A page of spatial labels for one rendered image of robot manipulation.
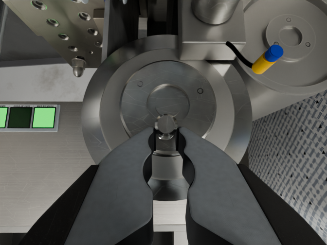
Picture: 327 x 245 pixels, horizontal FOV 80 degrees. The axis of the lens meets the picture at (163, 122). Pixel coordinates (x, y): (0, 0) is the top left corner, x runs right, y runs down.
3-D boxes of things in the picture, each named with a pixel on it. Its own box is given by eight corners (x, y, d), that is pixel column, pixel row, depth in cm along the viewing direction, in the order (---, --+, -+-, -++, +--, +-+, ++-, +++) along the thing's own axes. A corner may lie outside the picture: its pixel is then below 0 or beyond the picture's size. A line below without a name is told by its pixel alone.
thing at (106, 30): (115, -85, 22) (106, 66, 19) (137, 40, 45) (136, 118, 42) (110, -85, 22) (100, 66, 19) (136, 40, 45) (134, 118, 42)
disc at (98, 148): (247, 35, 18) (259, 202, 16) (245, 38, 19) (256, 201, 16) (88, 31, 18) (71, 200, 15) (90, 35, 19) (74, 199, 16)
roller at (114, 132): (231, 49, 18) (239, 181, 16) (190, 114, 43) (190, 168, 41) (103, 46, 18) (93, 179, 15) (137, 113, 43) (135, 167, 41)
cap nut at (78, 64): (83, 58, 51) (81, 74, 50) (88, 64, 55) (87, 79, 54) (69, 58, 51) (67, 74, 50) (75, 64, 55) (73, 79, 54)
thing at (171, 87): (220, 64, 16) (213, 159, 14) (213, 75, 18) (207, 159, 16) (126, 53, 16) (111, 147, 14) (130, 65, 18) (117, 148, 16)
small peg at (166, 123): (178, 134, 12) (155, 136, 12) (175, 139, 14) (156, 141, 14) (176, 112, 12) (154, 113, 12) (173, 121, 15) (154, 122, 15)
